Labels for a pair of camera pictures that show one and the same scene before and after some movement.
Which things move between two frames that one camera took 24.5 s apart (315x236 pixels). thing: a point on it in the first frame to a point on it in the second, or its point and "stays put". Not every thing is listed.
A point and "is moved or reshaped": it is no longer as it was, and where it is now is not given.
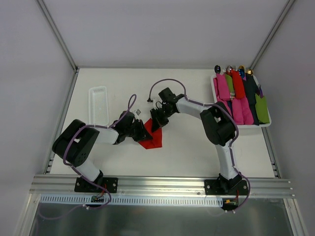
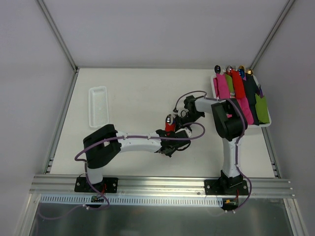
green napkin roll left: [230, 82] stays put
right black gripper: [159, 115] to [182, 118]
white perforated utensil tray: [98, 109] stays put
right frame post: [271, 33] stays put
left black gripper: [140, 129] to [179, 135]
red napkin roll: [239, 91] stays put
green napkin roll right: [262, 109] stays put
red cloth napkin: [157, 140] is moved or reshaped
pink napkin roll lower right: [247, 117] stays put
